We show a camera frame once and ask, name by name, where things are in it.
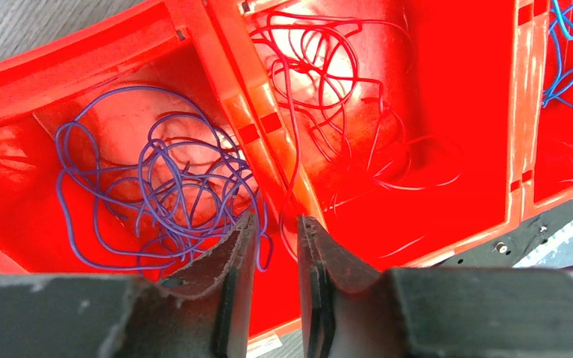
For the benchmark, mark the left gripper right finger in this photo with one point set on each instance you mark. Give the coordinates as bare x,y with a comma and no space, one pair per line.
350,309

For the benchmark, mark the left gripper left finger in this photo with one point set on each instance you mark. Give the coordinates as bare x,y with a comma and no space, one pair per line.
201,310

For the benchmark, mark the red three-compartment bin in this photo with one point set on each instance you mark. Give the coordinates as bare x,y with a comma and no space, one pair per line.
410,130

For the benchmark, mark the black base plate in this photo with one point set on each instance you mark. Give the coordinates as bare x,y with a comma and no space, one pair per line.
509,248

